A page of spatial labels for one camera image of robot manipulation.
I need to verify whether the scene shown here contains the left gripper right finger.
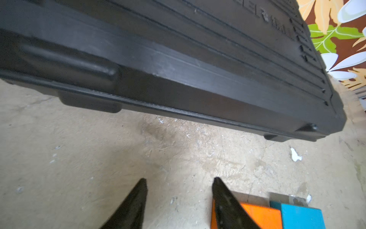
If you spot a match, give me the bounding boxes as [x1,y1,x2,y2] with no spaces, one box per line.
[212,177,260,229]

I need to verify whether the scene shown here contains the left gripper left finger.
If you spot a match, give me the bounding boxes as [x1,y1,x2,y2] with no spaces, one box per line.
[101,178,148,229]

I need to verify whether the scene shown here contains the orange block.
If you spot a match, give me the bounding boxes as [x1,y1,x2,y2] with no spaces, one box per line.
[211,199,283,229]

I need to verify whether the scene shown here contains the teal block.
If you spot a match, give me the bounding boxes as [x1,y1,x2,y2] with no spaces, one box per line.
[270,201,326,229]

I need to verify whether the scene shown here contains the black plastic tool case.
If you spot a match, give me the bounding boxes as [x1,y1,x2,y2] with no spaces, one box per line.
[1,1,347,142]

